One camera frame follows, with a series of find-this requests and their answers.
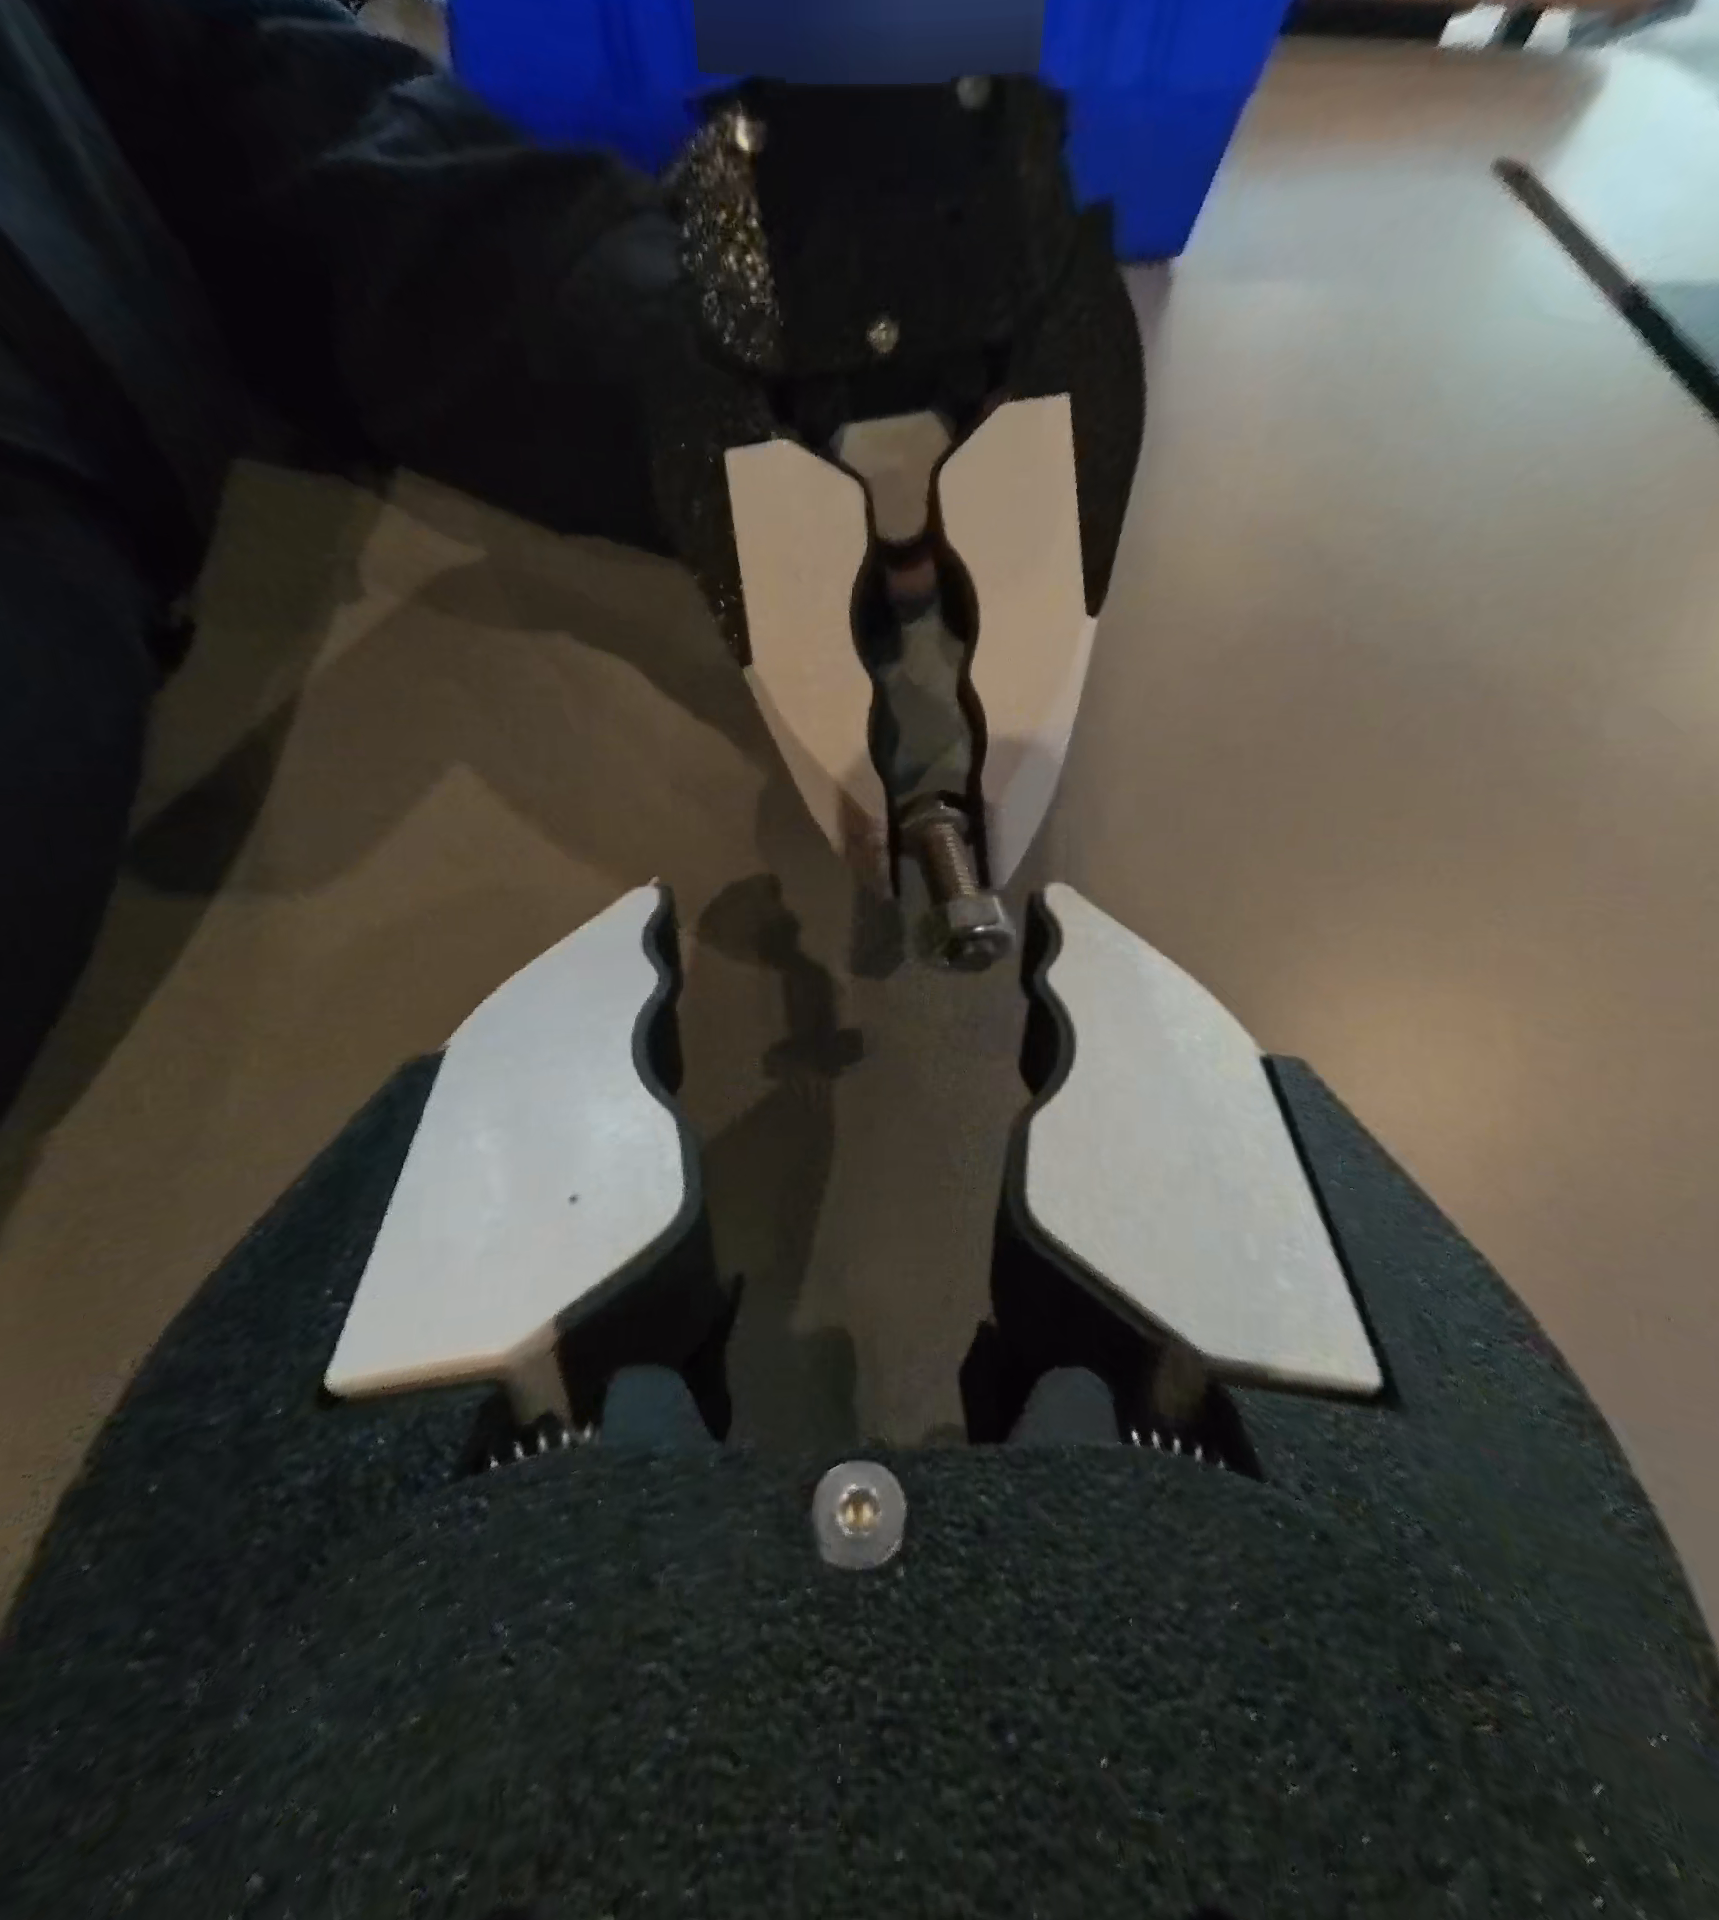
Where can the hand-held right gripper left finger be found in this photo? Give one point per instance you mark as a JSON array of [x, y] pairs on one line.
[[515, 1186]]

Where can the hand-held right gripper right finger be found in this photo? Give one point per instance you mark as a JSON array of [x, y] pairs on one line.
[[1191, 1186]]

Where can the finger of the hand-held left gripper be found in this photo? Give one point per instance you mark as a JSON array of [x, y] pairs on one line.
[[1032, 601], [798, 601]]

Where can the steel hex bolt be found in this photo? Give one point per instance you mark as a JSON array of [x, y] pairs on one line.
[[946, 856]]

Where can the blue plastic bin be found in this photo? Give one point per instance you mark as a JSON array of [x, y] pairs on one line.
[[561, 77]]

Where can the person's left forearm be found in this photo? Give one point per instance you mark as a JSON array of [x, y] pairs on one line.
[[469, 302]]

